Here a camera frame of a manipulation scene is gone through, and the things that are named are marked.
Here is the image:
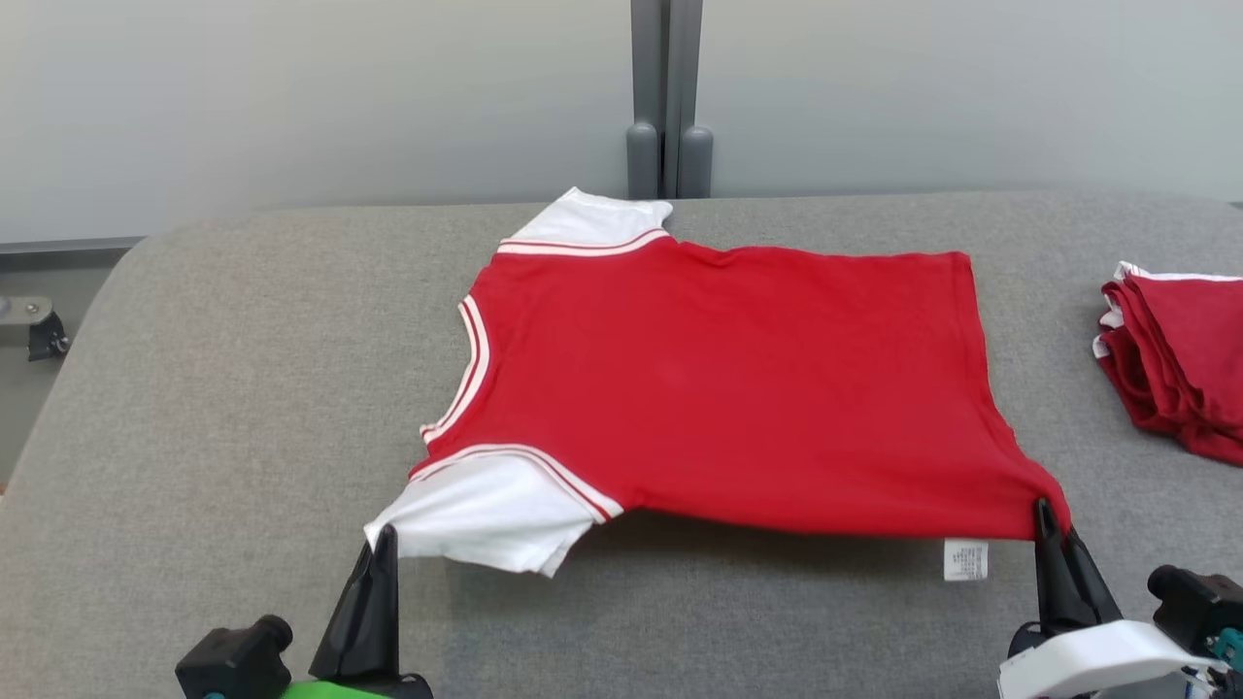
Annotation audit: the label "grey metal bracket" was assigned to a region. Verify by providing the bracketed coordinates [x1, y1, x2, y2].
[0, 296, 54, 349]

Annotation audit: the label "red shorts with white trim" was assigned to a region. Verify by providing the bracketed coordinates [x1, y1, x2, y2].
[1092, 260, 1243, 467]

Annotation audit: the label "black clamp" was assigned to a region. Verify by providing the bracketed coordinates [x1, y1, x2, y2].
[27, 311, 71, 362]

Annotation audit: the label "red jersey with white sleeves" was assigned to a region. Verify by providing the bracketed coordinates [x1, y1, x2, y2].
[364, 187, 1072, 582]

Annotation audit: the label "dark grey baseboard strip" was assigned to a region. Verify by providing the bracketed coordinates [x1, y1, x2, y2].
[0, 238, 147, 258]

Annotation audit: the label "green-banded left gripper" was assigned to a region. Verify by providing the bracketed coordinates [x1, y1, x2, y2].
[282, 524, 434, 699]

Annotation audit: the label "grey vertical frame post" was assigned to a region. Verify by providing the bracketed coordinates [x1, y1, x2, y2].
[631, 0, 705, 200]

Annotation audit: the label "grey rounded post bumper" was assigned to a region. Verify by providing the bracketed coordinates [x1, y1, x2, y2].
[678, 124, 715, 199]
[626, 121, 661, 200]

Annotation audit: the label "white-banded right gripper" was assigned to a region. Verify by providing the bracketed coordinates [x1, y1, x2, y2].
[998, 498, 1220, 699]

